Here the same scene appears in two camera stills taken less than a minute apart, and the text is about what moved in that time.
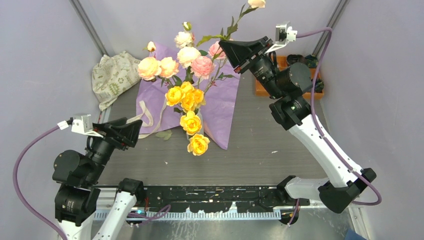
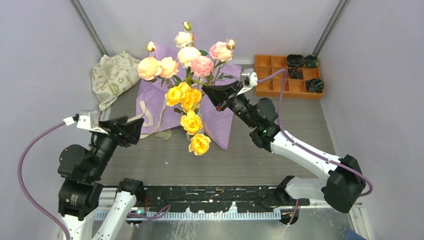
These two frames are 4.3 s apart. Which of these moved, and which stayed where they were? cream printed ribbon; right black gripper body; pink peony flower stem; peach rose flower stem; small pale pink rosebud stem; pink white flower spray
Moved: small pale pink rosebud stem; right black gripper body
Stayed: pink white flower spray; pink peony flower stem; cream printed ribbon; peach rose flower stem
